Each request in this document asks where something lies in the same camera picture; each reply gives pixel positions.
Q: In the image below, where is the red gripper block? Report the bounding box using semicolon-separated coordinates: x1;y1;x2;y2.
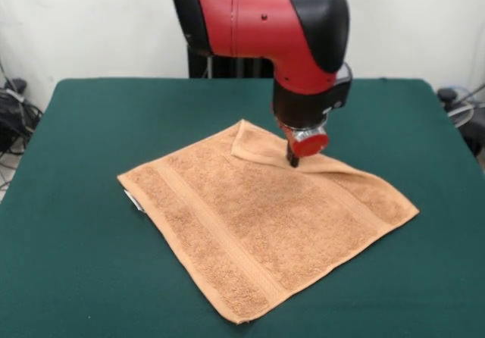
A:
278;121;330;169

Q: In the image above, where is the tan terry towel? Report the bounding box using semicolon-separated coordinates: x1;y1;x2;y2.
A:
116;120;421;324

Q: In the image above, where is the black round floor foot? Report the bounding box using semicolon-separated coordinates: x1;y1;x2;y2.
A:
437;86;460;103

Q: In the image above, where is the dark green table cloth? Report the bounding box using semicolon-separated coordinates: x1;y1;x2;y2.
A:
0;77;485;338

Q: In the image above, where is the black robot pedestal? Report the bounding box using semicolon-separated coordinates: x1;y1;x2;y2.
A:
185;44;276;80

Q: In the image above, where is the black cable bundle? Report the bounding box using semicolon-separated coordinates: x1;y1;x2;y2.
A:
0;78;45;157

